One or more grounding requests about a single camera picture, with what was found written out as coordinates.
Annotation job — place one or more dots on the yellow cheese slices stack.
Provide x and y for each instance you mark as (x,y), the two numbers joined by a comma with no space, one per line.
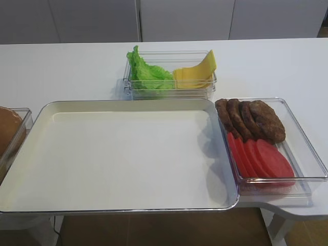
(198,76)

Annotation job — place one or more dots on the large silver metal tray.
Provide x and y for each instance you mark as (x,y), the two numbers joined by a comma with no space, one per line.
(122,156)

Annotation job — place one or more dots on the leftmost red tomato slice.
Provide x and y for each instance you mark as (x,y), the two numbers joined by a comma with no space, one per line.
(233,146)

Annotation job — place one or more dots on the red tomato slice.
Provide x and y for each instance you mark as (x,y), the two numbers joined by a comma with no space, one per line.
(273,162)
(233,146)
(258,161)
(247,169)

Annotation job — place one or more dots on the brown meat patty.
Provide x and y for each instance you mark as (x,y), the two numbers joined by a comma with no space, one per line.
(267,120)
(221,107)
(249,122)
(237,121)

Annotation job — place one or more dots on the green lettuce leaf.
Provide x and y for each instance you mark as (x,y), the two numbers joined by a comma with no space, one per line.
(148,77)

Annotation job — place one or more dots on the leftmost brown meat patty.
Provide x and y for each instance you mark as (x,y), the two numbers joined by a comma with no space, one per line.
(221,107)

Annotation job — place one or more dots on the clear patty and tomato container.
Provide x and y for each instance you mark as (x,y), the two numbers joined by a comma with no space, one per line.
(309,171)

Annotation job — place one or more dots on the front red tomato slice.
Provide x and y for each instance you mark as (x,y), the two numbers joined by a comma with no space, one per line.
(273,162)

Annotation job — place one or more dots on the clear lettuce and cheese container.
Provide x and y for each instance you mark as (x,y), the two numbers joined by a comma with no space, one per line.
(170,61)

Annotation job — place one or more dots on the front brown meat patty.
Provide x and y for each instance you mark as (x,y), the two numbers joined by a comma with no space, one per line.
(267,120)

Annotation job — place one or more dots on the white table leg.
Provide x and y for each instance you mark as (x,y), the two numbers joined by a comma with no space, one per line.
(277,227)

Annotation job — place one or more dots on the brown burger bun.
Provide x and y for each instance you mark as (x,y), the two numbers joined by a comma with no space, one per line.
(10,123)

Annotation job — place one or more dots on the clear bun container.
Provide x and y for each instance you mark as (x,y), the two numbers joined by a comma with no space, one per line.
(17,141)

